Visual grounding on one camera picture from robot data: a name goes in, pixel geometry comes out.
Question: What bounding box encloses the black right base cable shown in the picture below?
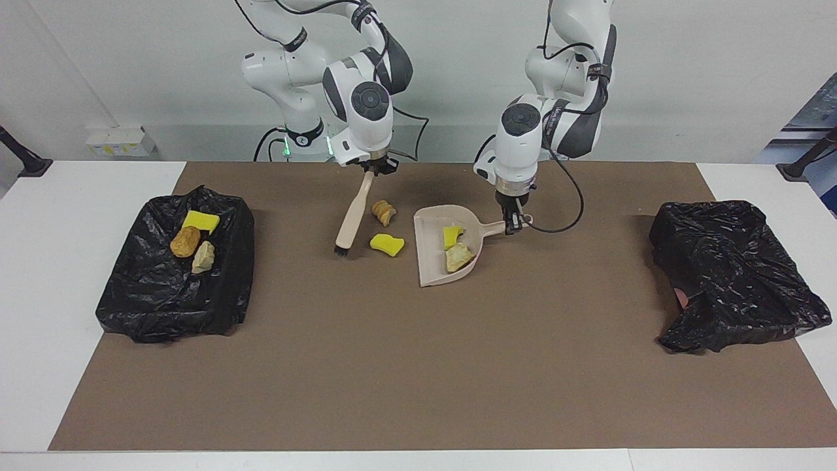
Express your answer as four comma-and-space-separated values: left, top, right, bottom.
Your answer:
253, 126, 288, 163

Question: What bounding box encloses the brown bread roll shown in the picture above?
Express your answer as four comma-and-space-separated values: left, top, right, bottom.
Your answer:
169, 225, 202, 258

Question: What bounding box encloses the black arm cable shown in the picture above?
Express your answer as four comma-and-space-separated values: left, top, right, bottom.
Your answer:
234, 0, 431, 162
528, 0, 612, 234

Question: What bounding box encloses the boxy black bag-lined bin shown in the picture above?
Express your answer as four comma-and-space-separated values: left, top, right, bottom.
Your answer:
95, 185, 256, 344

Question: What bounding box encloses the pale bread chunk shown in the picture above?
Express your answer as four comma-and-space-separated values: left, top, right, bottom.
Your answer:
445, 242, 477, 274

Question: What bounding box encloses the black stand foot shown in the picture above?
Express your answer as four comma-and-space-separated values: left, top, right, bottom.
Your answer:
0, 124, 54, 178
776, 128, 837, 183

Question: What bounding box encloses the beige brush with black bristles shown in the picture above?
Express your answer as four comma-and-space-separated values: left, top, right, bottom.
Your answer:
334, 170, 377, 256

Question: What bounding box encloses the striped croissant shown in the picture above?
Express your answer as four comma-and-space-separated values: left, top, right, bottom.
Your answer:
191, 240, 216, 275

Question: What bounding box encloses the crumpled black bag-lined bin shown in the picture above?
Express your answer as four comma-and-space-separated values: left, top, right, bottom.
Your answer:
649, 200, 833, 355

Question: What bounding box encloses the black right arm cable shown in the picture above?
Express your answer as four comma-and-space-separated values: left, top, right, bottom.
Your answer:
234, 0, 431, 162

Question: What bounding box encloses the beige plastic dustpan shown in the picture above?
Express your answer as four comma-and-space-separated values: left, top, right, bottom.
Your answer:
413, 204, 525, 288

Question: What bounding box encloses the white wall socket box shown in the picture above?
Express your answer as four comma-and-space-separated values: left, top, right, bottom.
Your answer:
86, 126, 157, 158

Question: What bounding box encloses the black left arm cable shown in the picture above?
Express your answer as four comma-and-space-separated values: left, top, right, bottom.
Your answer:
528, 0, 612, 234

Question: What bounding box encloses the brown table mat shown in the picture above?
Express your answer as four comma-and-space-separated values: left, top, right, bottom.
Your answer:
49, 162, 837, 451

